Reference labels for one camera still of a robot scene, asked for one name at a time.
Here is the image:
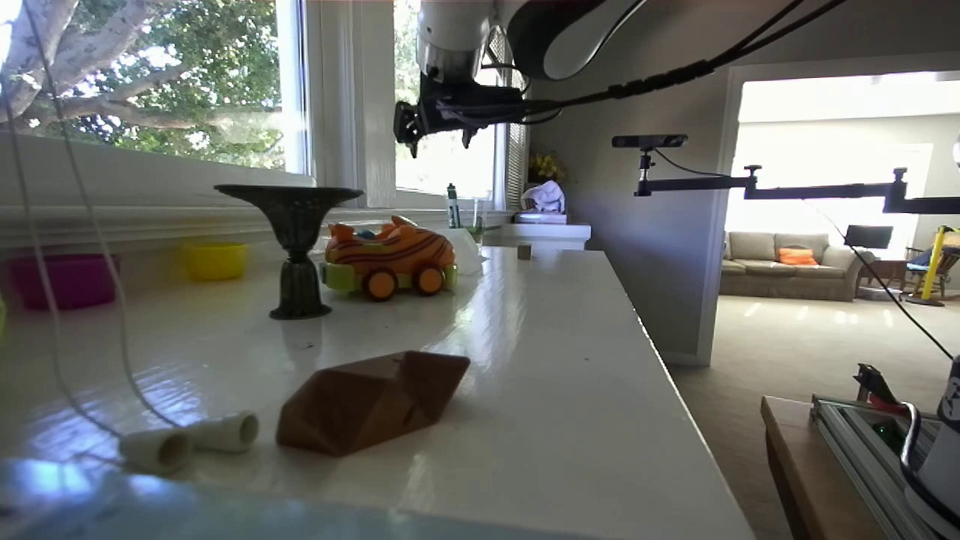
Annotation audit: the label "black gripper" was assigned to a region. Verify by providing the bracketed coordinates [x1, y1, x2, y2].
[389, 73, 532, 161]

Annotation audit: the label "magenta bowl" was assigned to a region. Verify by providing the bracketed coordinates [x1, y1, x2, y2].
[3, 250, 121, 313]

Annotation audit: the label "white crumpled bag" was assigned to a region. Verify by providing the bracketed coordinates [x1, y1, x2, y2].
[520, 177, 570, 216]

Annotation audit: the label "black monitor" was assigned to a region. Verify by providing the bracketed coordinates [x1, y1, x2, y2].
[843, 222, 897, 252]

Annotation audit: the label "black external camera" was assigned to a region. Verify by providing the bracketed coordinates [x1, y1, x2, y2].
[610, 129, 690, 154]

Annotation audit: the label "white cord pull tube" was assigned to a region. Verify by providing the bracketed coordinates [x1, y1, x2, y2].
[118, 426, 196, 476]
[183, 411, 261, 456]

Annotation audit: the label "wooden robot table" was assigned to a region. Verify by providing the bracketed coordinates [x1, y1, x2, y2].
[759, 389, 903, 540]

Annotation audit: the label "beige sofa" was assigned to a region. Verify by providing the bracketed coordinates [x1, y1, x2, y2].
[719, 227, 863, 304]

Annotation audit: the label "thin black cable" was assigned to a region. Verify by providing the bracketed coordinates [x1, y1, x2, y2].
[824, 216, 960, 366]

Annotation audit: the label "yellow stand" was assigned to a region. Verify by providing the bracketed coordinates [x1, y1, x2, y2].
[915, 222, 960, 308]

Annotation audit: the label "orange toy car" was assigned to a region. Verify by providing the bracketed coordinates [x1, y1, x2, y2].
[322, 213, 458, 304]

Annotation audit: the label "yellow flowers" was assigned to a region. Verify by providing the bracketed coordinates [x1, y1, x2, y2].
[529, 148, 567, 187]

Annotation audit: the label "dark goblet shaped stand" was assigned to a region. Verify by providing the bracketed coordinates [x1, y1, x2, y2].
[209, 179, 366, 322]

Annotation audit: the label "orange cushion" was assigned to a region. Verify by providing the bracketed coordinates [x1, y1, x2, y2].
[777, 243, 823, 266]

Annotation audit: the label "yellow bowl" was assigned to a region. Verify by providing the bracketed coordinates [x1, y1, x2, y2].
[177, 239, 253, 284]

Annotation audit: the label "red black clamp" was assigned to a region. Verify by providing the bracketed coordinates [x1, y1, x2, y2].
[852, 359, 917, 423]

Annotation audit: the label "clear plastic cup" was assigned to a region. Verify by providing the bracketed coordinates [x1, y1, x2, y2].
[444, 213, 488, 263]

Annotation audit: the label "white crumpled plastic sheet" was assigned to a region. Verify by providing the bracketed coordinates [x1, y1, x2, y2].
[444, 238, 493, 283]

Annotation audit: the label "white blind cord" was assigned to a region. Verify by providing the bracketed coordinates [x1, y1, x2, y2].
[0, 93, 128, 448]
[21, 0, 188, 431]

